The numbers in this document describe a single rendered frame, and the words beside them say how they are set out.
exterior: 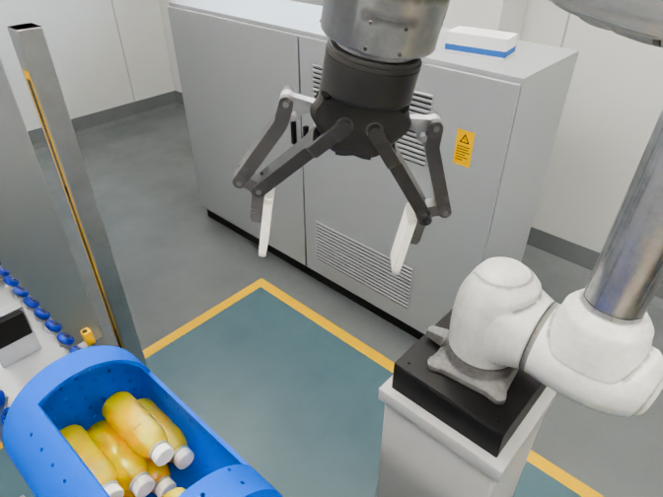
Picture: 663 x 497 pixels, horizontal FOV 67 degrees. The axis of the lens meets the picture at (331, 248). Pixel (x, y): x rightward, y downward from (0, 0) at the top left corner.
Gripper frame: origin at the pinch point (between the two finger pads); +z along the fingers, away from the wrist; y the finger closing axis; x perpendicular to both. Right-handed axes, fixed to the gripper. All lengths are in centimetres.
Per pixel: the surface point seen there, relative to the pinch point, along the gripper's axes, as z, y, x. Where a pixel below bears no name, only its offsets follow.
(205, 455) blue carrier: 67, -14, 13
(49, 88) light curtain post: 29, -69, 85
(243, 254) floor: 189, -29, 216
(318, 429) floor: 171, 22, 85
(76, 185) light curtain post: 56, -65, 82
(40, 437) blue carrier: 55, -41, 7
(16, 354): 88, -71, 47
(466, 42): 19, 54, 161
